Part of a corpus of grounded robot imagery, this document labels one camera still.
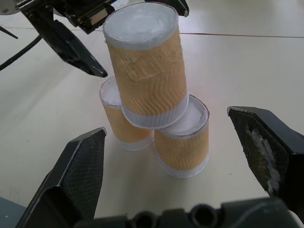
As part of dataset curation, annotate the orange ribbed paper cup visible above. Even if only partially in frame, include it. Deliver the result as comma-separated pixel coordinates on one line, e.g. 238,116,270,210
102,4,190,130
99,76,154,152
153,94,210,179

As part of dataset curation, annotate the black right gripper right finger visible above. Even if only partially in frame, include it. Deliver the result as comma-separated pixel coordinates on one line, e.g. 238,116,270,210
227,106,304,218

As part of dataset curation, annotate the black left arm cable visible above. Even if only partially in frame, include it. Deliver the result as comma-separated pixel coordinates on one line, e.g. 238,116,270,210
0,25,46,71

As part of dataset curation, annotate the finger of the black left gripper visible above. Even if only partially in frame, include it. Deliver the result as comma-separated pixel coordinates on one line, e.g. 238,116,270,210
144,0,190,18
23,9,108,78

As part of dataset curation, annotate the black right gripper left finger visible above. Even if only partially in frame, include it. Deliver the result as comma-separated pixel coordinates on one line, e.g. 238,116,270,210
15,127,107,228

